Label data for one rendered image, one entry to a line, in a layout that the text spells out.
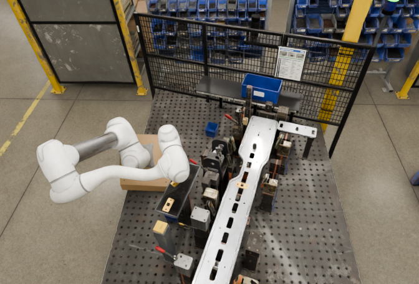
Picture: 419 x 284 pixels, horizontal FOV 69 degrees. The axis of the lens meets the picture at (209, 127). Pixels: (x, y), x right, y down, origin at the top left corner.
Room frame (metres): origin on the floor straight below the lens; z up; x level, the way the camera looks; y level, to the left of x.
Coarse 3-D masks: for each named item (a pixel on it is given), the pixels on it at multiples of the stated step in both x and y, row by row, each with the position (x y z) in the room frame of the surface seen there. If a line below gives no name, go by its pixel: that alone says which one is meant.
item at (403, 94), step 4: (416, 64) 2.97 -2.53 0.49; (416, 68) 2.94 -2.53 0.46; (412, 72) 2.96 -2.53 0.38; (416, 72) 2.93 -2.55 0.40; (412, 76) 2.93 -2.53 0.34; (416, 76) 2.93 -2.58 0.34; (408, 80) 2.95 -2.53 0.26; (412, 80) 2.93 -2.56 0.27; (416, 80) 2.94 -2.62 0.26; (404, 84) 2.99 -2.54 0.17; (408, 84) 2.93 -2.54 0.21; (412, 84) 2.95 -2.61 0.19; (416, 84) 2.95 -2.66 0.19; (404, 88) 2.95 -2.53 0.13; (408, 88) 2.93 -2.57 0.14; (396, 92) 3.02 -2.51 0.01; (400, 92) 2.98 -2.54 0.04; (404, 92) 2.93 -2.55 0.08; (400, 96) 2.94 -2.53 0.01; (404, 96) 2.93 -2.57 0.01
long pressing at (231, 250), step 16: (256, 128) 1.59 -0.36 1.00; (272, 128) 1.58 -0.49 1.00; (256, 160) 1.29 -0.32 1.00; (240, 176) 1.16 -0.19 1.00; (256, 176) 1.15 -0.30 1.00; (224, 192) 1.04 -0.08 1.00; (224, 208) 0.93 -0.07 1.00; (240, 208) 0.92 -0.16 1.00; (224, 224) 0.82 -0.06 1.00; (240, 224) 0.82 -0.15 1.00; (208, 240) 0.73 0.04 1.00; (240, 240) 0.72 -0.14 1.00; (208, 256) 0.64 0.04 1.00; (224, 256) 0.64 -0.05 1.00; (208, 272) 0.56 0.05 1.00; (224, 272) 0.55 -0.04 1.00
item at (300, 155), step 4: (312, 132) 1.53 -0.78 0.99; (308, 140) 1.50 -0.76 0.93; (312, 140) 1.49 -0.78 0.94; (308, 144) 1.50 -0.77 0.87; (304, 148) 1.54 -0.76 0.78; (308, 148) 1.50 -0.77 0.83; (300, 152) 1.57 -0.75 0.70; (304, 152) 1.51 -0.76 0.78; (308, 152) 1.50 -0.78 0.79; (300, 156) 1.52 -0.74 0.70; (304, 156) 1.50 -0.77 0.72; (308, 156) 1.52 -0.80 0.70; (308, 160) 1.48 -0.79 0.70
